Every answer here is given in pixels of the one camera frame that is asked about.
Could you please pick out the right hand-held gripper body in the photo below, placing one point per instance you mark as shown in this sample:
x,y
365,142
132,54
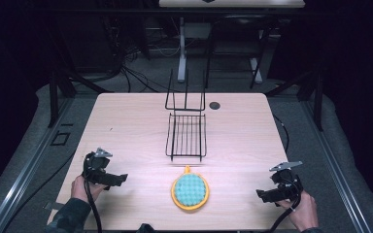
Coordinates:
x,y
286,186

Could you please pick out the black chair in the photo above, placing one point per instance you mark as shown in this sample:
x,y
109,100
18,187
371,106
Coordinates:
x,y
239,21

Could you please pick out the person's right hand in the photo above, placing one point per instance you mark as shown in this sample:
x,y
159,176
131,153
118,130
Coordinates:
x,y
306,212

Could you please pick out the black metal stand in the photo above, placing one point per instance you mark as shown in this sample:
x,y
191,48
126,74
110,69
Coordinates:
x,y
54,97
318,100

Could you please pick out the dark round table grommet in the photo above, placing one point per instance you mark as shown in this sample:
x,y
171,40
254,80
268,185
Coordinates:
x,y
214,105

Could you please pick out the person's left hand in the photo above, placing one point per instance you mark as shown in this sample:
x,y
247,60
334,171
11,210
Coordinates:
x,y
78,189

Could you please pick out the aluminium rail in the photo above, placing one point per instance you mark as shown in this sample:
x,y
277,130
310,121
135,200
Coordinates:
x,y
22,174
336,171

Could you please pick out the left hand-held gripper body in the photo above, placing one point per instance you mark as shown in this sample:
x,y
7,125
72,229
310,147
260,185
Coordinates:
x,y
94,165

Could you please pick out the white background desk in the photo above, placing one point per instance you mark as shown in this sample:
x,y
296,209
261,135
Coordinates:
x,y
233,3

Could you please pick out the round teal yellow-rimmed sponge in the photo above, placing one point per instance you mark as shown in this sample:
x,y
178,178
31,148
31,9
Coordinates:
x,y
190,190

